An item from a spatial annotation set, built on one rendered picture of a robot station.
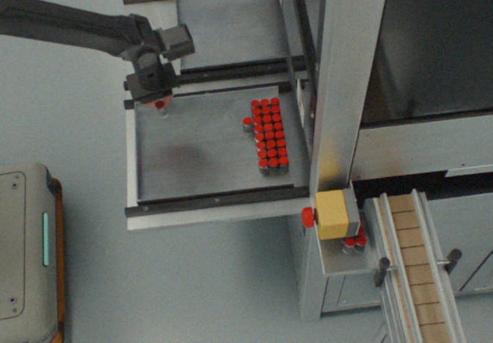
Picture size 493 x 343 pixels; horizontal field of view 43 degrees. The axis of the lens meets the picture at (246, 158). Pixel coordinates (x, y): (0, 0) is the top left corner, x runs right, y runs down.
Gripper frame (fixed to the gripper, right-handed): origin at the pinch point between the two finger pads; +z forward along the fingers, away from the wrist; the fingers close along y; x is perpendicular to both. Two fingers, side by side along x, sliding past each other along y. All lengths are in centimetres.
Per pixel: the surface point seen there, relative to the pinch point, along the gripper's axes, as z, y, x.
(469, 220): 25, 60, -41
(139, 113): 9.0, -5.4, 5.7
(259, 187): 5.9, 14.4, -24.4
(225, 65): 6.6, 18.0, 9.9
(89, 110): 97, -27, 78
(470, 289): 84, 75, -45
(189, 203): 7.2, -0.8, -22.0
